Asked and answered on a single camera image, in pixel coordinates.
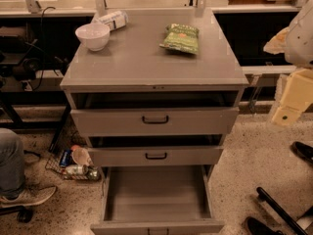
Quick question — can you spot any grey bottom drawer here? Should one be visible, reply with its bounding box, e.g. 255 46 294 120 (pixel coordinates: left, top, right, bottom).
91 165 224 235

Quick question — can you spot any grey drawer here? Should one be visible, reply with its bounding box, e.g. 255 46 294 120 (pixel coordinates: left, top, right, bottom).
88 135 223 166
91 165 224 235
70 91 239 137

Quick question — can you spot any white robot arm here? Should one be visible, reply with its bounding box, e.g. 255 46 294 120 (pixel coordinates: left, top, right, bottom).
263 0 313 127

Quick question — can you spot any grey middle drawer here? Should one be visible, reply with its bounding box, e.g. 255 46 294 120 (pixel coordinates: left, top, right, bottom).
88 135 223 166

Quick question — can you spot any grey top drawer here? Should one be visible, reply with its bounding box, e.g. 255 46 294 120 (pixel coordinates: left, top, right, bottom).
70 91 239 137

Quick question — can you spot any black shoe right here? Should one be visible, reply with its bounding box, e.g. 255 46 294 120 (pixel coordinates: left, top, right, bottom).
291 141 313 165

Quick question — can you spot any black chair base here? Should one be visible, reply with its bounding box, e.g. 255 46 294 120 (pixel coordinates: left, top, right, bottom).
244 187 313 235

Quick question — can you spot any green chip bag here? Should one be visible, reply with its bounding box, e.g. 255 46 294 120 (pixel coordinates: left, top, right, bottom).
159 23 200 55

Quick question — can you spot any white plastic bottle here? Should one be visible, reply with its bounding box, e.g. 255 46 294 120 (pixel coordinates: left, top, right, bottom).
93 11 128 31

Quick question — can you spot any white ceramic bowl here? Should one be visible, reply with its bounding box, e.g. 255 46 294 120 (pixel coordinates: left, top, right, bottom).
75 23 111 51

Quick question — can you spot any clear plastic cup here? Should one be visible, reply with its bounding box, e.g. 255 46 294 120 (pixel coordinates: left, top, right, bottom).
71 145 92 166

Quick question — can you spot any green glass bottle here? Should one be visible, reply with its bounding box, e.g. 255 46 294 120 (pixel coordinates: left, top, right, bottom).
66 164 100 181

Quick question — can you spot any blue can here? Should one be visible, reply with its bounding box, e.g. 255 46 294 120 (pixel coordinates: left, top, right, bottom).
59 149 72 167

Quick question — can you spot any dark machine on shelf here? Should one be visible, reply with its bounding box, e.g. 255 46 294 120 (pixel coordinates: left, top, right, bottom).
0 25 41 81

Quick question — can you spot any grey sneaker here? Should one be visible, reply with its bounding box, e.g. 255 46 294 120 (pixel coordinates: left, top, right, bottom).
0 186 57 208

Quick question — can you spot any person leg in jeans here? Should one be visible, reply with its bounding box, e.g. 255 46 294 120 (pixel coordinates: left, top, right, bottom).
0 128 25 200

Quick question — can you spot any black office chair wheel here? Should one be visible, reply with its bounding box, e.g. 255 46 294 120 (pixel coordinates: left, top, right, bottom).
0 206 33 223

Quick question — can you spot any wire basket on floor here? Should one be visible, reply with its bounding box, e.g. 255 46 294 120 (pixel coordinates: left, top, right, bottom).
44 147 101 182

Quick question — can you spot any black cable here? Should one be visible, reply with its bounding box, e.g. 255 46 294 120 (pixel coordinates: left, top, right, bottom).
30 6 63 92

